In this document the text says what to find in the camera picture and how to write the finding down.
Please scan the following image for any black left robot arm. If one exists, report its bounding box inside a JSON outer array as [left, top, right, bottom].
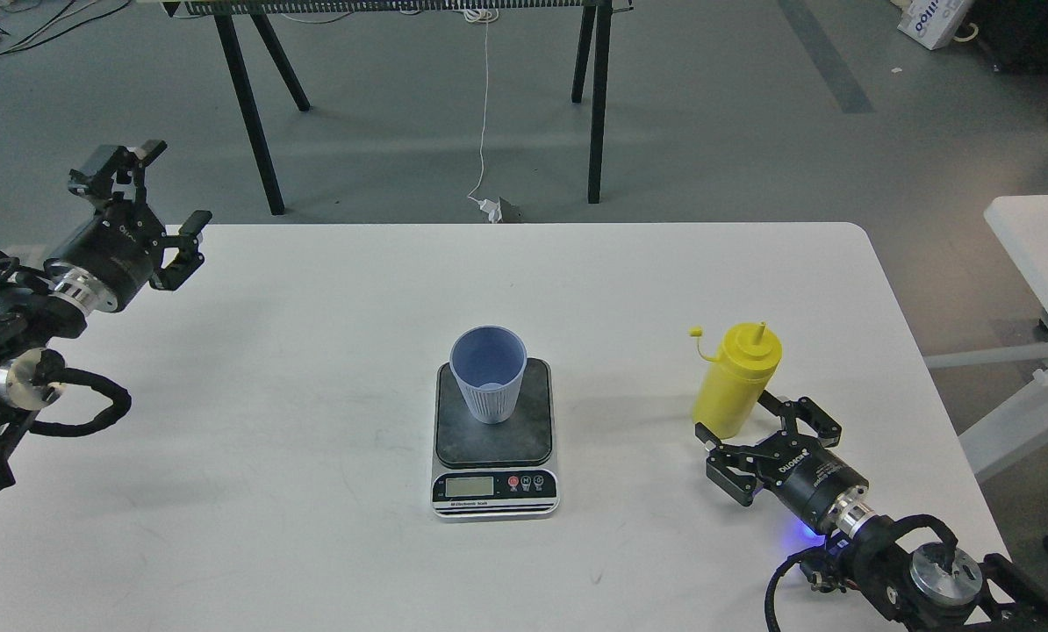
[[0, 140, 212, 491]]

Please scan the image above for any yellow squeeze bottle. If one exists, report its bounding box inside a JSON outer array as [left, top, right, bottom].
[[689, 321, 782, 439]]

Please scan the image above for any black trestle table background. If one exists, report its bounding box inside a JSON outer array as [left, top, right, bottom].
[[160, 1, 633, 217]]

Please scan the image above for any blue ribbed plastic cup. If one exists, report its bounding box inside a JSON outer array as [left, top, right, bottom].
[[450, 325, 528, 424]]

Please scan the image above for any white power adapter on floor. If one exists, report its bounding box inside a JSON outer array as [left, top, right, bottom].
[[478, 197, 524, 224]]

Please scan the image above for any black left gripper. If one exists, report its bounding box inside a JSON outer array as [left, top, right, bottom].
[[46, 140, 212, 312]]

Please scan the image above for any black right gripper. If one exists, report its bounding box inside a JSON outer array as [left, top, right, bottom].
[[695, 392, 869, 535]]

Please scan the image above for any white hanging cable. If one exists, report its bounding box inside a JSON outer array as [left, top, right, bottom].
[[464, 0, 500, 208]]

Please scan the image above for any white cardboard box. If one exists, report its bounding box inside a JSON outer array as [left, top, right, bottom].
[[896, 1, 976, 51]]

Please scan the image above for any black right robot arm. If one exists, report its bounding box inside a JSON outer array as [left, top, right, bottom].
[[695, 392, 1048, 631]]

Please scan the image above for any black digital kitchen scale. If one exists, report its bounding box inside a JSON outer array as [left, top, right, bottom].
[[429, 357, 563, 521]]

